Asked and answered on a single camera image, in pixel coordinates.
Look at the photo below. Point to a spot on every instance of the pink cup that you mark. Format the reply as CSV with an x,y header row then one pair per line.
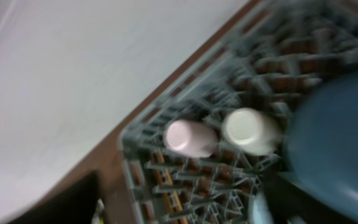
x,y
190,139

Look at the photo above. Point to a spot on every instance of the cream white cup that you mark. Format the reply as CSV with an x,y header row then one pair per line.
x,y
252,131

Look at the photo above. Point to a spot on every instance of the light blue bowl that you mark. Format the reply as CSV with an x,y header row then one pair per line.
x,y
259,212

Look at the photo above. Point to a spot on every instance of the dark blue plate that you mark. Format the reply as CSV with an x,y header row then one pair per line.
x,y
322,145

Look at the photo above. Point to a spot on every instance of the white napkin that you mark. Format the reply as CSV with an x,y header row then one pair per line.
x,y
98,217

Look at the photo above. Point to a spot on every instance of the grey dishwasher rack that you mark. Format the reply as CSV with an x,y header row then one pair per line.
x,y
270,56

